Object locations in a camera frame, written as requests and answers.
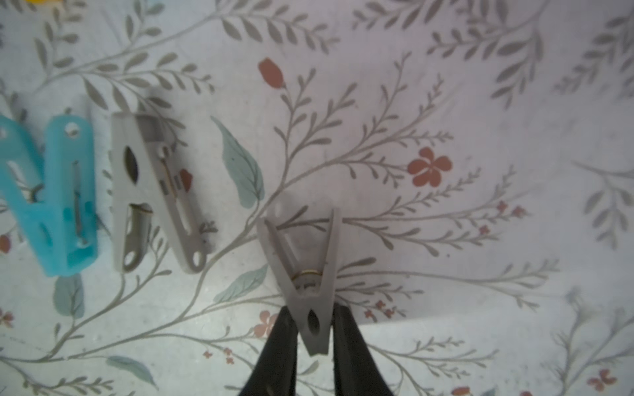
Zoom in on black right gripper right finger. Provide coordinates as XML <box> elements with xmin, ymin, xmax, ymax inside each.
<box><xmin>333</xmin><ymin>304</ymin><xmax>393</xmax><ymax>396</ymax></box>

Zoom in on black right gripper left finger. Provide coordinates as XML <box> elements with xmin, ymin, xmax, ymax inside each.
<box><xmin>239</xmin><ymin>307</ymin><xmax>298</xmax><ymax>396</ymax></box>

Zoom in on grey clothespin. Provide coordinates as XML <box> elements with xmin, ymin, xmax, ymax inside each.
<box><xmin>111</xmin><ymin>112</ymin><xmax>206</xmax><ymax>274</ymax></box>
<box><xmin>256</xmin><ymin>209</ymin><xmax>342</xmax><ymax>356</ymax></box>

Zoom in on teal clothespin pair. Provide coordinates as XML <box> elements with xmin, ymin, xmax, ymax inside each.
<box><xmin>1</xmin><ymin>115</ymin><xmax>97</xmax><ymax>277</ymax></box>

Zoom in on yellow clothespin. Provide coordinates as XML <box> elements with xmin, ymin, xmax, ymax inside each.
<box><xmin>26</xmin><ymin>0</ymin><xmax>59</xmax><ymax>4</ymax></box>

